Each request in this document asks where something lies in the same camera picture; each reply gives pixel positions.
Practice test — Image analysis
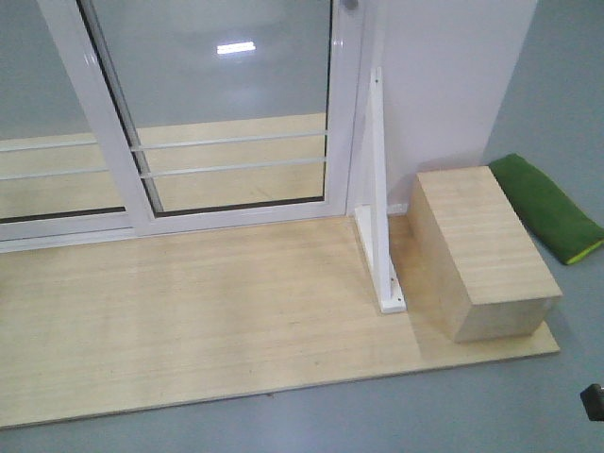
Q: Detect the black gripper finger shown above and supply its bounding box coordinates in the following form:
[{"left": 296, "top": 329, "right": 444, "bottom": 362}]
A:
[{"left": 579, "top": 383, "right": 604, "bottom": 421}]

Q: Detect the white framed sliding glass door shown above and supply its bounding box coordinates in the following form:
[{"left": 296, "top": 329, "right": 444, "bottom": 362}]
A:
[{"left": 39, "top": 1, "right": 365, "bottom": 235}]

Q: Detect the green cushion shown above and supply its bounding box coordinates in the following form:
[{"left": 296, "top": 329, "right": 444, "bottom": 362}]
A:
[{"left": 488, "top": 154, "right": 603, "bottom": 265}]

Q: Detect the light wooden box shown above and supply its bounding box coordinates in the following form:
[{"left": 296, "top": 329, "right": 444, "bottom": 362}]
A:
[{"left": 407, "top": 166, "right": 562, "bottom": 343}]

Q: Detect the plywood floor platform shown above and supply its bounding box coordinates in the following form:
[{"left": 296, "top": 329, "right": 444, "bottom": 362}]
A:
[{"left": 1, "top": 216, "right": 559, "bottom": 428}]

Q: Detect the fixed white framed glass panel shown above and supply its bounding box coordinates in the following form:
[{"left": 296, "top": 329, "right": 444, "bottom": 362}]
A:
[{"left": 1, "top": 1, "right": 132, "bottom": 253}]

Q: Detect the white triangular support bracket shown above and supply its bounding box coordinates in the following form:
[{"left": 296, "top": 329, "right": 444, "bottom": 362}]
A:
[{"left": 354, "top": 67, "right": 407, "bottom": 314}]

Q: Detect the white door frame post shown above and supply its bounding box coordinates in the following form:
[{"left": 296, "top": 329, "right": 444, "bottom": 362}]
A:
[{"left": 346, "top": 1, "right": 380, "bottom": 216}]

